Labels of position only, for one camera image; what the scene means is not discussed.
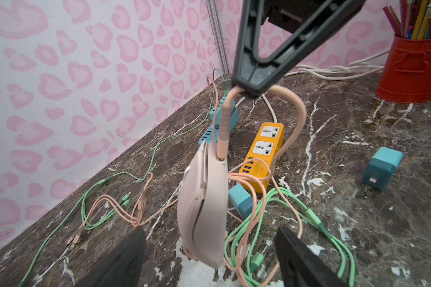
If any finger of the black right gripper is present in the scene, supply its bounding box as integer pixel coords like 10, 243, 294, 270
232, 0, 365, 98

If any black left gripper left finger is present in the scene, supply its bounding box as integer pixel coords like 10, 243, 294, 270
75, 227, 146, 287

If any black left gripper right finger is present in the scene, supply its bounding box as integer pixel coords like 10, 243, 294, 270
274, 226, 347, 287

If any pink multi-head charging cable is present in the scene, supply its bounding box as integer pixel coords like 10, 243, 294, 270
65, 77, 220, 246

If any teal USB charger adapter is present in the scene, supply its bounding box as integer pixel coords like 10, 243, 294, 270
362, 147, 403, 190
229, 184, 253, 220

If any pink wireless mouse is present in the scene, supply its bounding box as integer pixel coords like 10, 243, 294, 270
177, 142, 229, 269

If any blue power strip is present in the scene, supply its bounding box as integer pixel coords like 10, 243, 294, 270
198, 96, 239, 144

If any orange power strip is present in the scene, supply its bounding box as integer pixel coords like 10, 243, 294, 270
239, 123, 284, 178

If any red emergency stop button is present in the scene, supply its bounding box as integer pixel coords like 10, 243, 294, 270
375, 36, 431, 104

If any white power strip cord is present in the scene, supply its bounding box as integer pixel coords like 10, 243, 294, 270
235, 94, 278, 124

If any green multi-head charging cable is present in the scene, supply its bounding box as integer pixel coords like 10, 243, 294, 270
17, 67, 231, 287

